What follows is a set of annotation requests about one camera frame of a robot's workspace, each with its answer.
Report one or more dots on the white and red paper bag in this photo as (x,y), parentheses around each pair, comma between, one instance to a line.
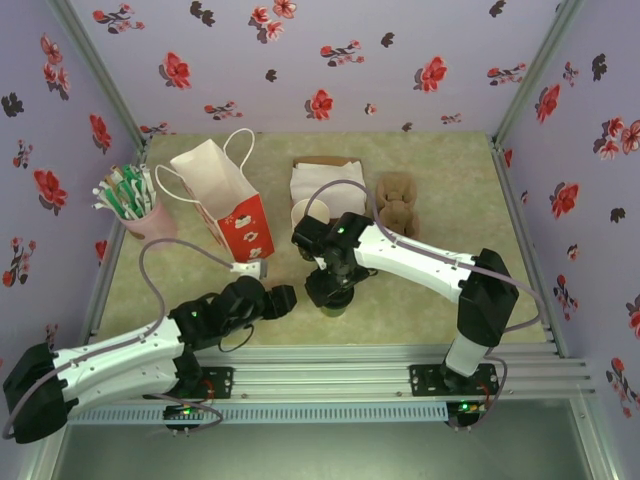
(215,175)

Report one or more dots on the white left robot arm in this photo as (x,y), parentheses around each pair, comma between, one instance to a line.
(125,370)

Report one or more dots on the brown pulp cup carrier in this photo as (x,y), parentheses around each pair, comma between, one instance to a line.
(395,192)

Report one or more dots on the brown cardboard napkin tray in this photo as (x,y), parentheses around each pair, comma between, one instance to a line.
(325,161)

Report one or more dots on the pink straw holder cup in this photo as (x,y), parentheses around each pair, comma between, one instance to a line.
(157,225)

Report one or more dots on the black controller board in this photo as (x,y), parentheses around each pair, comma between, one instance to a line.
(186,415)
(465,410)

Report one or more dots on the grey metal panel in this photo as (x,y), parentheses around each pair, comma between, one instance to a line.
(350,455)

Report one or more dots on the aluminium side rail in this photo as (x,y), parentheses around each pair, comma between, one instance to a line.
(107,280)
(505,175)

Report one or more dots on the aluminium corner post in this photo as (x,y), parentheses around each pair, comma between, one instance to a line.
(102,75)
(533,75)

